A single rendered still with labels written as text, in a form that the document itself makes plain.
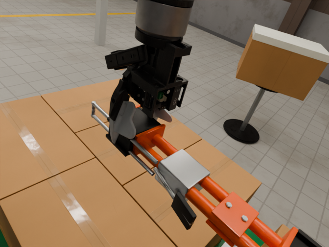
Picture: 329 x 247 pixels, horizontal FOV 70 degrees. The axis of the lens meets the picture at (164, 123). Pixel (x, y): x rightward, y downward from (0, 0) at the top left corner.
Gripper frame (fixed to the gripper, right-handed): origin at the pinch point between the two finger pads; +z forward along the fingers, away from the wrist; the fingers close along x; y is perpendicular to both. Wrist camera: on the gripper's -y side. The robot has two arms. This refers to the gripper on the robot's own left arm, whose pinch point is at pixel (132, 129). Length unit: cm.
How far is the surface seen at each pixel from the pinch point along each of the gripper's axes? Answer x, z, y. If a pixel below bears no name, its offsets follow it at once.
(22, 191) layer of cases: -13, 53, -39
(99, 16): 175, 66, -283
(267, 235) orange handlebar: 1.6, -0.4, 29.1
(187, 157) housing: 2.5, -1.4, 12.4
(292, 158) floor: 210, 109, 19
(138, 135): -2.3, -2.2, 4.1
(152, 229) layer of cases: 17, 54, 2
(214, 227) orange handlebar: -2.5, 1.4, 23.2
